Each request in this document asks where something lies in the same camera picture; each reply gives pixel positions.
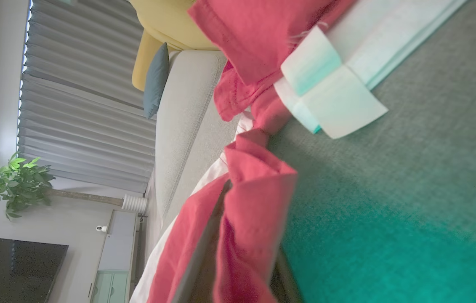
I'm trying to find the white and mint cabinet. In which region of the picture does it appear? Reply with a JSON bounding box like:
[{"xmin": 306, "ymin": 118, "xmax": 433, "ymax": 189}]
[{"xmin": 90, "ymin": 209, "xmax": 140, "ymax": 303}]

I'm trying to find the red jersey with number 23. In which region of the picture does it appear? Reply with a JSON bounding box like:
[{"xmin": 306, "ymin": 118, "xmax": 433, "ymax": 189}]
[{"xmin": 187, "ymin": 0, "xmax": 468, "ymax": 140}]

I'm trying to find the yellow sofa cushion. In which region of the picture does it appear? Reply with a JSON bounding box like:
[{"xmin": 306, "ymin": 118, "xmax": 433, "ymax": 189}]
[{"xmin": 128, "ymin": 0, "xmax": 221, "ymax": 93}]

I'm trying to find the black flat television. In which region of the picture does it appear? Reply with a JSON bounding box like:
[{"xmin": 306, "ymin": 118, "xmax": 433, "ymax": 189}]
[{"xmin": 0, "ymin": 238, "xmax": 69, "ymax": 303}]

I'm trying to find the red garment with white trim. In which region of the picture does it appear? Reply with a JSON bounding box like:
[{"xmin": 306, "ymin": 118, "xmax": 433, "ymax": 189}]
[{"xmin": 130, "ymin": 61, "xmax": 300, "ymax": 303}]

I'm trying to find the blue-grey throw cushion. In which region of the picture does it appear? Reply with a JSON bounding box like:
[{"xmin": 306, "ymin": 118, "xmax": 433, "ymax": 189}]
[{"xmin": 143, "ymin": 42, "xmax": 170, "ymax": 120}]

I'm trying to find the green potted plant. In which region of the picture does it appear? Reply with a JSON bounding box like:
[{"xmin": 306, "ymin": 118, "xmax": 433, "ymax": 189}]
[{"xmin": 0, "ymin": 152, "xmax": 149, "ymax": 222}]

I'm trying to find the grey sofa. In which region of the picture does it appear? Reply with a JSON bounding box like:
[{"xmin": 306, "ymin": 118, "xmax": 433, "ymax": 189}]
[{"xmin": 263, "ymin": 0, "xmax": 476, "ymax": 303}]

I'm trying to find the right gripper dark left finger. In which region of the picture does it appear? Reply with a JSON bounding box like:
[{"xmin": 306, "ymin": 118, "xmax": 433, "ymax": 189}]
[{"xmin": 170, "ymin": 181, "xmax": 232, "ymax": 303}]

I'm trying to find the grey sofa cushion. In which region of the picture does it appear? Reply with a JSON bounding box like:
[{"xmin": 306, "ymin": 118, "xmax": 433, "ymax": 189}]
[{"xmin": 155, "ymin": 50, "xmax": 242, "ymax": 230}]

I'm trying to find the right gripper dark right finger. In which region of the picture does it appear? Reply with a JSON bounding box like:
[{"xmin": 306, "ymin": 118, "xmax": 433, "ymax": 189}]
[{"xmin": 271, "ymin": 250, "xmax": 304, "ymax": 303}]

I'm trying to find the grey pleated curtain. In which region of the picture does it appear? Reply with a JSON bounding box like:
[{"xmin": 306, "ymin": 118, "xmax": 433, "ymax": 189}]
[{"xmin": 16, "ymin": 0, "xmax": 157, "ymax": 194}]

